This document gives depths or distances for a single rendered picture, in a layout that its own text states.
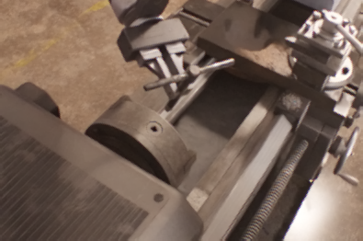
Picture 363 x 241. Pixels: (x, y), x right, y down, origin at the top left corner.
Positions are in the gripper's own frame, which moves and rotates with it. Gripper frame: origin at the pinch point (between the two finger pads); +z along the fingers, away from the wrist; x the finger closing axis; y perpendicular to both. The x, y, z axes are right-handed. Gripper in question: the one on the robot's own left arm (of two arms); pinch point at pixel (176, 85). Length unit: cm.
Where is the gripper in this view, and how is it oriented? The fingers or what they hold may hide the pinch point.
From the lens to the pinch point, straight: 85.6
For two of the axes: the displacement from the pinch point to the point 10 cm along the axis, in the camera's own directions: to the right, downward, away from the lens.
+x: -8.1, 2.4, -5.3
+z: 4.4, 8.5, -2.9
